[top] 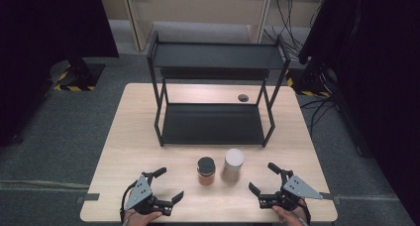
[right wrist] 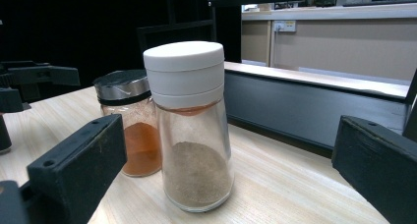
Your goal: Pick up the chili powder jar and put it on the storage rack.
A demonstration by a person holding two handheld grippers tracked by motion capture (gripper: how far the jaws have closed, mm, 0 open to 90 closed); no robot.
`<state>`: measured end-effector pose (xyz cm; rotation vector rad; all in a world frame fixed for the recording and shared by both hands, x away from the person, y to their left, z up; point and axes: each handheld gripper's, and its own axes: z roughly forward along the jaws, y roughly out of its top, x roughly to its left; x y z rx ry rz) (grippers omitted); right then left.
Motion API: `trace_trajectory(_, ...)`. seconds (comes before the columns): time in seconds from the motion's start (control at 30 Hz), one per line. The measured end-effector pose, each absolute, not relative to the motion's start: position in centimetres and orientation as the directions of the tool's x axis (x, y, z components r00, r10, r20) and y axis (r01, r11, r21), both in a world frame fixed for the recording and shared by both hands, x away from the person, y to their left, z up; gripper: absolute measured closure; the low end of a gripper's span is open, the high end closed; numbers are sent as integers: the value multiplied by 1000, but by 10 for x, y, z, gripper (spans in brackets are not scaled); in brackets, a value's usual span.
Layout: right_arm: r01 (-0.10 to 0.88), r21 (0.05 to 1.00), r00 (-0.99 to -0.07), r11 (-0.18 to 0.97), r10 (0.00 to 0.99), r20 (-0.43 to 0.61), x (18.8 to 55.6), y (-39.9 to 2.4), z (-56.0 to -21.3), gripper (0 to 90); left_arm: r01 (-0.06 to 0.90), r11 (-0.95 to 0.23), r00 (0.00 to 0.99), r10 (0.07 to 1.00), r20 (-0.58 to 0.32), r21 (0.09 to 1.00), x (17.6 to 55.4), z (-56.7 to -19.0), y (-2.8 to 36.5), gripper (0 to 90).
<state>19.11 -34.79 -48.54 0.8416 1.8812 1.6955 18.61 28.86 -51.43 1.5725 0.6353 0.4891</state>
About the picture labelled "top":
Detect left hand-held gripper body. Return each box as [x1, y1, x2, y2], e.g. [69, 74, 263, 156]
[123, 173, 173, 217]

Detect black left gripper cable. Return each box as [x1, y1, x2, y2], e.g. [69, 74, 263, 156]
[119, 180, 138, 224]

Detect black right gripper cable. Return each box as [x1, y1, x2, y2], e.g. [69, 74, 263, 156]
[298, 197, 312, 225]

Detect grey floor tape piece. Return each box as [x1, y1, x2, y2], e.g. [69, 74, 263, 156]
[75, 192, 101, 204]
[319, 191, 343, 205]

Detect black wall cables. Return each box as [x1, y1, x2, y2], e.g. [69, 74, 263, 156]
[263, 0, 318, 60]

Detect stand base with hazard tape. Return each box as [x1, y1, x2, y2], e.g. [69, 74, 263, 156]
[49, 60, 106, 92]
[285, 68, 331, 98]

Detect person's right hand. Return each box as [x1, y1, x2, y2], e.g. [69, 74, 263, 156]
[271, 199, 310, 226]

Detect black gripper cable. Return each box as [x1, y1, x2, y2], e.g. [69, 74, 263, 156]
[119, 180, 138, 224]
[298, 197, 312, 225]

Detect black floor cables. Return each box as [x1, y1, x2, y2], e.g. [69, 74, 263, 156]
[298, 93, 338, 138]

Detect person's left hand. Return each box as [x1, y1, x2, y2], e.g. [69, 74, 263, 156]
[123, 208, 163, 226]

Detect black curtain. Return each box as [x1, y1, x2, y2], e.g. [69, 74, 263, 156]
[0, 0, 119, 148]
[298, 0, 420, 226]

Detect black-lidded jar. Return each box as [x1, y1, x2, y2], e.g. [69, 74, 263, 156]
[196, 156, 217, 187]

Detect black metal two-tier shelf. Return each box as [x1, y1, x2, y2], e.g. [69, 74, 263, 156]
[147, 31, 292, 149]

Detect white-lidded jar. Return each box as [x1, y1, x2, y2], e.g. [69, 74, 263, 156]
[221, 148, 245, 184]

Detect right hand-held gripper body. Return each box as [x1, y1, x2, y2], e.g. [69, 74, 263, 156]
[258, 174, 324, 212]

